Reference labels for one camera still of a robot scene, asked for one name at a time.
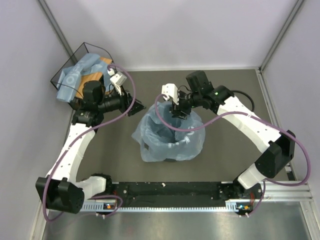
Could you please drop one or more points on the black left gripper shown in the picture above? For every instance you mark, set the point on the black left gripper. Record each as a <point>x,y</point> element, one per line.
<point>126,100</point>

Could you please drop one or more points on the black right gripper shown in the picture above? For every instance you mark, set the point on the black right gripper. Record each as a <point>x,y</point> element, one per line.
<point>176,111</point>

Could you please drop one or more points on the dark blue trash bin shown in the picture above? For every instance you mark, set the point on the dark blue trash bin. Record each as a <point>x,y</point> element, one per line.
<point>172,145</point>

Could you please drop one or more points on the light blue printed trash bag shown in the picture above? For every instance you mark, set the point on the light blue printed trash bag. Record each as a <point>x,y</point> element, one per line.
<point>72,78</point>

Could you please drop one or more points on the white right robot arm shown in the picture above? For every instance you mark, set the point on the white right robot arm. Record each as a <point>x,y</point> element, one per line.
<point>277,149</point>

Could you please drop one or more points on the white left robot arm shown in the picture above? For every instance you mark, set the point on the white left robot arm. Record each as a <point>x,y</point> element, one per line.
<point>59,190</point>

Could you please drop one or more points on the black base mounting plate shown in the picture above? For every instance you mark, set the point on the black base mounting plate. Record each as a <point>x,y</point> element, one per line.
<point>182,194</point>

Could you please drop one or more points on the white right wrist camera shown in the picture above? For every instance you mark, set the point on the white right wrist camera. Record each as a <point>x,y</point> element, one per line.
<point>170,92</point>

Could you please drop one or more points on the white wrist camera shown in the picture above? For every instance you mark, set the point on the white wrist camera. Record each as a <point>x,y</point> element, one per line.
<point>170,92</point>
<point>117,79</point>

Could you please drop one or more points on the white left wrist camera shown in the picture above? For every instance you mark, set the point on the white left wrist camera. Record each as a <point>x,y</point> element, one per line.
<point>117,79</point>

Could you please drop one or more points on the black wire shelf rack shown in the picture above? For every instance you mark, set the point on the black wire shelf rack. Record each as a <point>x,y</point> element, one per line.
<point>84,48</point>

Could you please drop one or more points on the aluminium frame rail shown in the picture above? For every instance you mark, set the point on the aluminium frame rail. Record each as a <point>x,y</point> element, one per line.
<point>109,202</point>

